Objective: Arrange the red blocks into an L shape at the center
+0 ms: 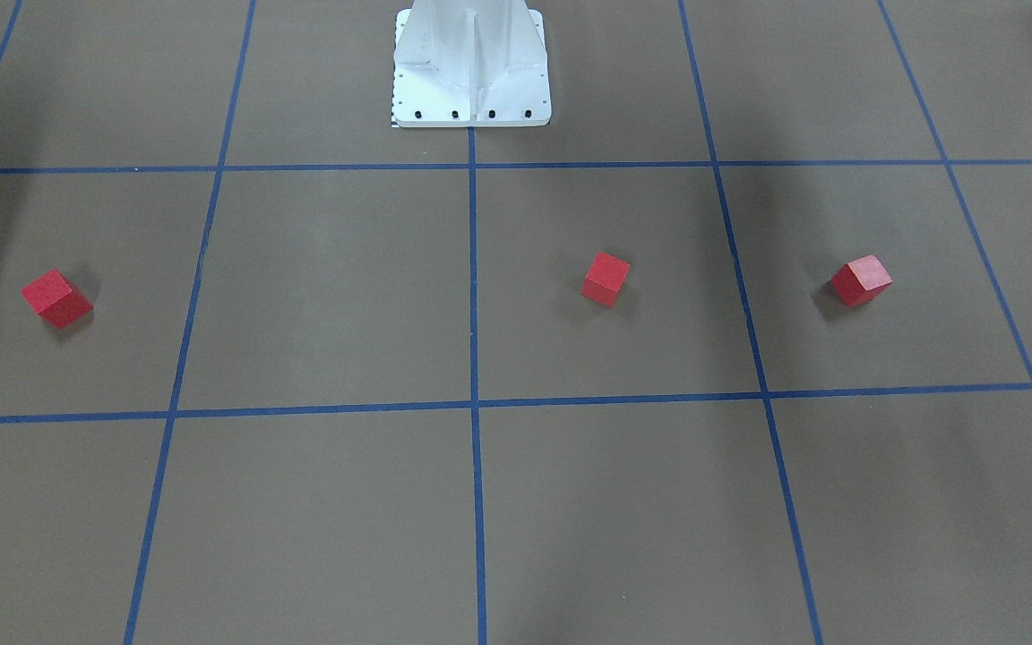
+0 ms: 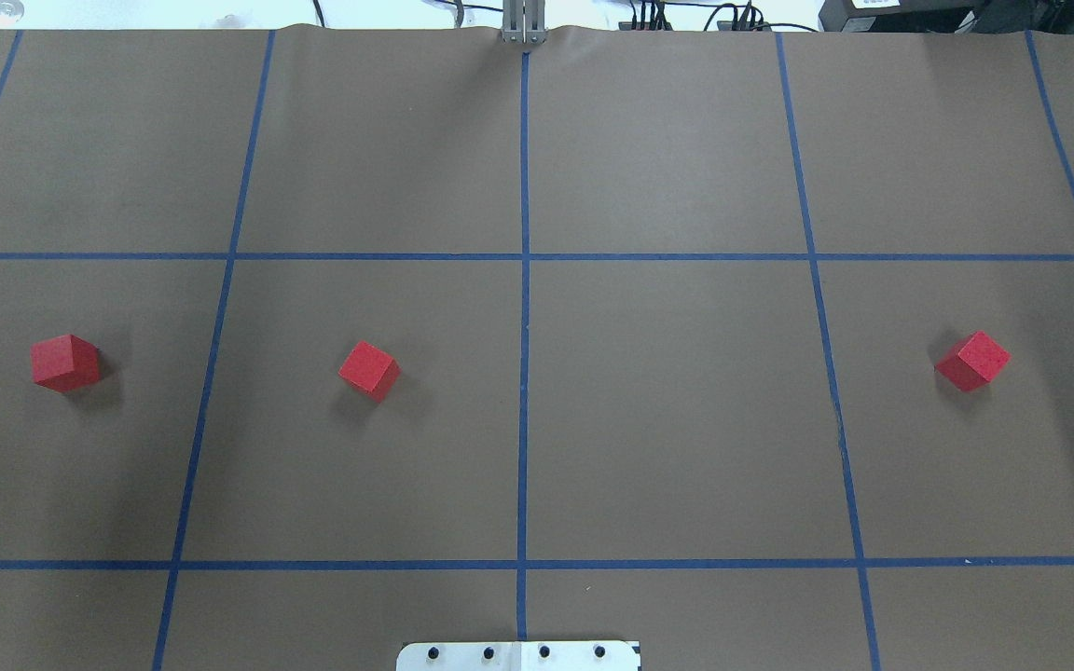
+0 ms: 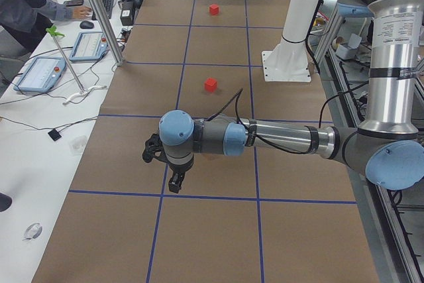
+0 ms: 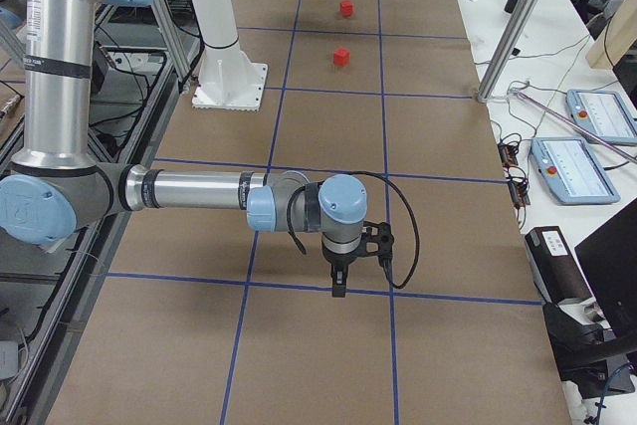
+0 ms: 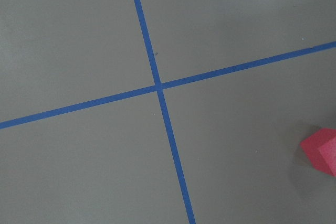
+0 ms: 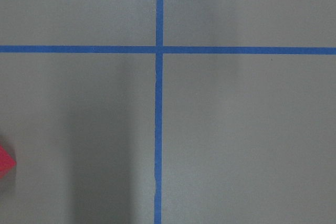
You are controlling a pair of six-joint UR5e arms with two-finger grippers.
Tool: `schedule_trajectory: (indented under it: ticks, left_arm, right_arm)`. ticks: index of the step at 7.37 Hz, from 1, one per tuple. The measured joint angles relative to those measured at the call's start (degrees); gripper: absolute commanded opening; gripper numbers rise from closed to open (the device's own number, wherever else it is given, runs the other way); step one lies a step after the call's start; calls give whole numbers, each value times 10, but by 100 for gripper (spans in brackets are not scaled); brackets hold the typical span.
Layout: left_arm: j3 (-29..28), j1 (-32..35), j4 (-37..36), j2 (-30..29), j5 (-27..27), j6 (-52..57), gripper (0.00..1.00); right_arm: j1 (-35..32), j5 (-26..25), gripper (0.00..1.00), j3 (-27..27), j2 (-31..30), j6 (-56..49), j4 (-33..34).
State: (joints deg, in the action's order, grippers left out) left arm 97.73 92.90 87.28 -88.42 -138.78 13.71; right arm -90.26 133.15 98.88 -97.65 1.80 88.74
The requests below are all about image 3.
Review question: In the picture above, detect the black power brick box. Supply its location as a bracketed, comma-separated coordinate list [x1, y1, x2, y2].
[120, 1, 135, 26]

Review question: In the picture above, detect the red block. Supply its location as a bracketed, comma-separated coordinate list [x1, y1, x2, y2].
[204, 78, 217, 93]
[209, 4, 219, 16]

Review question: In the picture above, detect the far blue teach pendant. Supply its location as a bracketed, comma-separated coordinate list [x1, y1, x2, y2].
[70, 31, 108, 62]

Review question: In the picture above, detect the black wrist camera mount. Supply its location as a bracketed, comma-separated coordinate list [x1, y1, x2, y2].
[142, 133, 168, 163]

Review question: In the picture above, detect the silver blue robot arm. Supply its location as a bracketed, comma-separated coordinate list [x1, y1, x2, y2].
[142, 0, 423, 193]

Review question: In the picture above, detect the person's hand on desk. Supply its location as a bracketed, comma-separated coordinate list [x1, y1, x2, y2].
[72, 6, 92, 20]

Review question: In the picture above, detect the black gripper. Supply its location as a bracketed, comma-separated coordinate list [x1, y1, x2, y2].
[168, 156, 194, 193]

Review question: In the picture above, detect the black smartphone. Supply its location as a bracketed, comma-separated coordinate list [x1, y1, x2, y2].
[64, 0, 84, 7]

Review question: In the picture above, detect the silver rod with green tip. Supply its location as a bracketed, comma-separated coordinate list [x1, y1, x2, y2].
[46, 25, 107, 105]

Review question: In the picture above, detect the black keyboard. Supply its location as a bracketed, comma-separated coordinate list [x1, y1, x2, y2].
[91, 0, 117, 21]

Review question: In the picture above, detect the small black square puck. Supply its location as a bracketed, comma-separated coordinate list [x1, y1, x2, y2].
[48, 129, 62, 141]

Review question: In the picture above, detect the person's grey sleeved forearm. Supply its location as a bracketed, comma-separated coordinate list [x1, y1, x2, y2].
[1, 0, 73, 33]

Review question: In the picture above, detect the near blue teach pendant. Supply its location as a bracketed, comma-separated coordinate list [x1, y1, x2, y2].
[13, 57, 66, 93]

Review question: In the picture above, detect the blue teach pendant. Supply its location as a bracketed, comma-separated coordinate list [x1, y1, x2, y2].
[13, 57, 66, 93]
[70, 31, 108, 62]

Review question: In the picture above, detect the white camera mast base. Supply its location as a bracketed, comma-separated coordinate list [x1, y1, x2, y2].
[262, 0, 319, 83]

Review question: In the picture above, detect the black computer mouse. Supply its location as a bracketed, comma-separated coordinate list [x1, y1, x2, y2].
[79, 21, 94, 29]

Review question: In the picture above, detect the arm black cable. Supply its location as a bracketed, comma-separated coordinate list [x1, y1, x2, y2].
[205, 87, 368, 155]

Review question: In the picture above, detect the aluminium frame post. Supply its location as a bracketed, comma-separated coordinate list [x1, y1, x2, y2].
[89, 0, 123, 66]

